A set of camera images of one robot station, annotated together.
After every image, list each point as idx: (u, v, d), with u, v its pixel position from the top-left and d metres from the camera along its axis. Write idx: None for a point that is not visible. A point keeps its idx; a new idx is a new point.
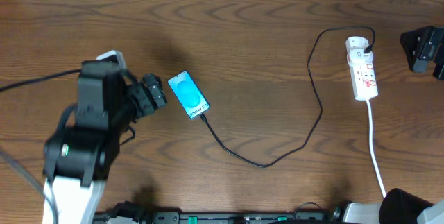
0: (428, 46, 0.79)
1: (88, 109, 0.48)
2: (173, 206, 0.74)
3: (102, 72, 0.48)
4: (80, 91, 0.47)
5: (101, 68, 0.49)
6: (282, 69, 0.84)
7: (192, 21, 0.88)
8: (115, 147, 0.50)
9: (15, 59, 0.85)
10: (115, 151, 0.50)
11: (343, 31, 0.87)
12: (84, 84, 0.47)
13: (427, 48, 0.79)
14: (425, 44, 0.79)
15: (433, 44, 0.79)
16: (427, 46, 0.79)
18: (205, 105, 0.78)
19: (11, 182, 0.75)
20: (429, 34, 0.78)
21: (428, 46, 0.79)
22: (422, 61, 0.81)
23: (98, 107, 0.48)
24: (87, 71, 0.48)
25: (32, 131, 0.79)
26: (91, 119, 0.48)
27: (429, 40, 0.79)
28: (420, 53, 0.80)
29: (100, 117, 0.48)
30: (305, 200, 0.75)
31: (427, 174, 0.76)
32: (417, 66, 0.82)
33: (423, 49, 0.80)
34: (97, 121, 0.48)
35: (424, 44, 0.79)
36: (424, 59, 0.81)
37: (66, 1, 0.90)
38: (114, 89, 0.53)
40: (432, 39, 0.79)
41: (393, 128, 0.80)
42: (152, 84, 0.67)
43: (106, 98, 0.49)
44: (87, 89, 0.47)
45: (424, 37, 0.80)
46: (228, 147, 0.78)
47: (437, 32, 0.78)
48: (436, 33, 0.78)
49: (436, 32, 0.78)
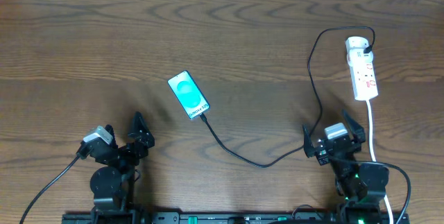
0: (336, 148, 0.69)
1: (109, 211, 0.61)
2: (173, 206, 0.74)
3: (107, 194, 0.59)
4: (99, 209, 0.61)
5: (106, 189, 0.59)
6: (281, 69, 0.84)
7: (193, 21, 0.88)
8: (139, 211, 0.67)
9: (15, 59, 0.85)
10: (141, 212, 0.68)
11: (343, 31, 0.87)
12: (100, 206, 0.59)
13: (331, 150, 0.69)
14: (325, 139, 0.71)
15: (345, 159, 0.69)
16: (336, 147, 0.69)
18: (205, 105, 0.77)
19: (10, 183, 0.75)
20: (327, 133, 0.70)
21: (336, 154, 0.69)
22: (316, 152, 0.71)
23: (116, 209, 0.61)
24: (97, 197, 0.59)
25: (32, 131, 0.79)
26: (115, 211, 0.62)
27: (340, 145, 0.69)
28: (331, 144, 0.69)
29: (121, 208, 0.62)
30: (305, 200, 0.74)
31: (427, 174, 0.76)
32: (312, 151, 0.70)
33: (335, 147, 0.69)
34: (120, 211, 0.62)
35: (343, 143, 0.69)
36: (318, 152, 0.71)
37: (66, 1, 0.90)
38: (121, 180, 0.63)
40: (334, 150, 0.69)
41: (393, 127, 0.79)
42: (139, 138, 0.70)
43: (118, 197, 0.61)
44: (105, 204, 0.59)
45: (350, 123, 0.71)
46: (228, 147, 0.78)
47: (340, 136, 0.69)
48: (340, 139, 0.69)
49: (340, 139, 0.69)
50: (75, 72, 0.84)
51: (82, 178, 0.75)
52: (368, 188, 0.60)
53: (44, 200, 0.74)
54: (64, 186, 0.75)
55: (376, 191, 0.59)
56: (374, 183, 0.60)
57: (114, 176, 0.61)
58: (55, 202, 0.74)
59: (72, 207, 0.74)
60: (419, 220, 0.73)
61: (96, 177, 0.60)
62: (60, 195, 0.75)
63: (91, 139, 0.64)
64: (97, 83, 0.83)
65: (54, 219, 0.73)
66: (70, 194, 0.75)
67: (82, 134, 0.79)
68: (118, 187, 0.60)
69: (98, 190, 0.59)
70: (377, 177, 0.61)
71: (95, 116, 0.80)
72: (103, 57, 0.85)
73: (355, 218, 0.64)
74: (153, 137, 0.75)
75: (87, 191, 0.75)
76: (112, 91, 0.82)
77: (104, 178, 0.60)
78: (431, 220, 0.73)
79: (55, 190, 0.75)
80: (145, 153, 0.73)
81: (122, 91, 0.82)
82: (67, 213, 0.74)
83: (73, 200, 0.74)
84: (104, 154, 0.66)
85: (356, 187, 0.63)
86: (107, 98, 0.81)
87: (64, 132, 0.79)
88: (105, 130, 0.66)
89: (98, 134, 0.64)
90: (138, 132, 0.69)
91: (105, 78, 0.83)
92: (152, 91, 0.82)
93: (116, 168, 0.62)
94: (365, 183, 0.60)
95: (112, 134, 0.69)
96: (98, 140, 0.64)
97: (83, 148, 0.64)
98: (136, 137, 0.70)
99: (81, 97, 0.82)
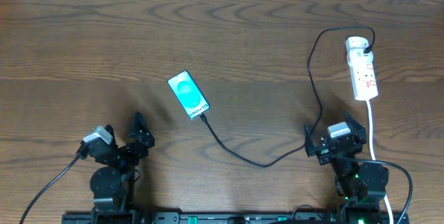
0: (339, 146, 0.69)
1: (109, 211, 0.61)
2: (173, 206, 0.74)
3: (107, 193, 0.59)
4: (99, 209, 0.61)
5: (106, 189, 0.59)
6: (281, 70, 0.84)
7: (193, 21, 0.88)
8: (139, 211, 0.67)
9: (15, 59, 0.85)
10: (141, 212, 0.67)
11: (343, 31, 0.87)
12: (100, 206, 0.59)
13: (333, 148, 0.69)
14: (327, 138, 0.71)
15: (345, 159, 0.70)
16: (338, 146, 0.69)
18: (205, 105, 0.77)
19: (10, 183, 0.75)
20: (329, 132, 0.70)
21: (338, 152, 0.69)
22: (318, 151, 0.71)
23: (116, 208, 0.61)
24: (97, 197, 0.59)
25: (32, 131, 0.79)
26: (115, 211, 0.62)
27: (342, 145, 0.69)
28: (334, 143, 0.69)
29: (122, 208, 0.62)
30: (305, 200, 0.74)
31: (427, 174, 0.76)
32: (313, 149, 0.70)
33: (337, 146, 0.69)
34: (120, 211, 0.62)
35: (345, 142, 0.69)
36: (319, 150, 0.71)
37: (66, 1, 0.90)
38: (121, 180, 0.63)
40: (337, 148, 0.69)
41: (393, 127, 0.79)
42: (139, 138, 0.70)
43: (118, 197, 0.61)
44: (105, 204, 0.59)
45: (352, 124, 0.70)
46: (228, 147, 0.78)
47: (343, 134, 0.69)
48: (343, 138, 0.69)
49: (343, 139, 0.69)
50: (74, 72, 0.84)
51: (82, 178, 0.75)
52: (368, 188, 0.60)
53: (45, 200, 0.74)
54: (64, 186, 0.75)
55: (376, 191, 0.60)
56: (374, 183, 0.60)
57: (114, 176, 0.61)
58: (55, 202, 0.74)
59: (72, 207, 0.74)
60: (419, 220, 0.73)
61: (96, 177, 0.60)
62: (60, 195, 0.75)
63: (91, 139, 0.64)
64: (97, 83, 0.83)
65: (54, 219, 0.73)
66: (70, 194, 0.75)
67: (82, 134, 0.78)
68: (118, 187, 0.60)
69: (98, 190, 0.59)
70: (377, 177, 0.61)
71: (95, 116, 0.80)
72: (103, 57, 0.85)
73: (355, 218, 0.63)
74: (153, 137, 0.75)
75: (86, 191, 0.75)
76: (112, 91, 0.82)
77: (104, 178, 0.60)
78: (431, 220, 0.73)
79: (55, 190, 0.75)
80: (144, 153, 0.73)
81: (122, 91, 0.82)
82: (67, 213, 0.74)
83: (73, 200, 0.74)
84: (104, 154, 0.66)
85: (356, 187, 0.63)
86: (107, 98, 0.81)
87: (64, 132, 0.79)
88: (105, 130, 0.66)
89: (97, 134, 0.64)
90: (138, 132, 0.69)
91: (105, 78, 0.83)
92: (152, 91, 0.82)
93: (116, 168, 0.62)
94: (365, 183, 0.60)
95: (112, 134, 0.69)
96: (98, 140, 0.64)
97: (83, 148, 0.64)
98: (136, 137, 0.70)
99: (81, 97, 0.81)
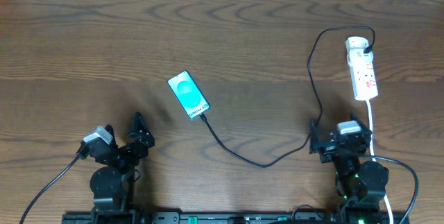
0: (347, 143, 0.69)
1: (109, 211, 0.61)
2: (173, 206, 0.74)
3: (107, 193, 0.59)
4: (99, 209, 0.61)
5: (106, 188, 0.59)
6: (281, 69, 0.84)
7: (193, 21, 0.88)
8: (139, 211, 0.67)
9: (14, 59, 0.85)
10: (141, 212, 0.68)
11: (343, 31, 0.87)
12: (100, 206, 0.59)
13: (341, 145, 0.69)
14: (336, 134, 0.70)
15: (349, 158, 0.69)
16: (346, 144, 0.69)
18: (205, 105, 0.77)
19: (10, 183, 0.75)
20: (339, 128, 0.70)
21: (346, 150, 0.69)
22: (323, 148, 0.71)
23: (115, 208, 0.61)
24: (97, 197, 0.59)
25: (32, 131, 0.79)
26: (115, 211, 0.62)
27: (351, 143, 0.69)
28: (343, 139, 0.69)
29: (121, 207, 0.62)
30: (305, 200, 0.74)
31: (427, 174, 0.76)
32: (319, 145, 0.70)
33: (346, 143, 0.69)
34: (120, 211, 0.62)
35: (354, 140, 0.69)
36: (325, 146, 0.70)
37: (66, 1, 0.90)
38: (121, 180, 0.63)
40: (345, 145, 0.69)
41: (393, 127, 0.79)
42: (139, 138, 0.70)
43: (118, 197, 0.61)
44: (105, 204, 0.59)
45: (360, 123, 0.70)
46: (228, 147, 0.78)
47: (352, 132, 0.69)
48: (352, 136, 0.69)
49: (352, 136, 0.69)
50: (74, 71, 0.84)
51: (82, 178, 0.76)
52: (368, 188, 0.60)
53: (45, 200, 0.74)
54: (64, 186, 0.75)
55: (376, 191, 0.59)
56: (374, 183, 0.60)
57: (114, 176, 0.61)
58: (55, 202, 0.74)
59: (72, 207, 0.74)
60: (419, 220, 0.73)
61: (96, 177, 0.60)
62: (60, 195, 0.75)
63: (91, 139, 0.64)
64: (97, 83, 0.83)
65: (54, 219, 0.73)
66: (70, 194, 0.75)
67: (82, 134, 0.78)
68: (118, 187, 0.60)
69: (98, 189, 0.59)
70: (377, 177, 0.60)
71: (95, 116, 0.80)
72: (103, 57, 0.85)
73: (355, 218, 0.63)
74: (153, 137, 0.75)
75: (87, 191, 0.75)
76: (112, 91, 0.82)
77: (104, 178, 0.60)
78: (431, 220, 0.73)
79: (55, 190, 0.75)
80: (144, 153, 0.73)
81: (122, 91, 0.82)
82: (67, 213, 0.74)
83: (73, 200, 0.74)
84: (104, 154, 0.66)
85: (356, 187, 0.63)
86: (107, 98, 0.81)
87: (64, 132, 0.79)
88: (104, 130, 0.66)
89: (97, 134, 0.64)
90: (137, 132, 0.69)
91: (105, 78, 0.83)
92: (152, 91, 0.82)
93: (116, 168, 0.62)
94: (365, 183, 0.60)
95: (112, 134, 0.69)
96: (98, 140, 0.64)
97: (83, 149, 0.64)
98: (136, 137, 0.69)
99: (81, 97, 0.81)
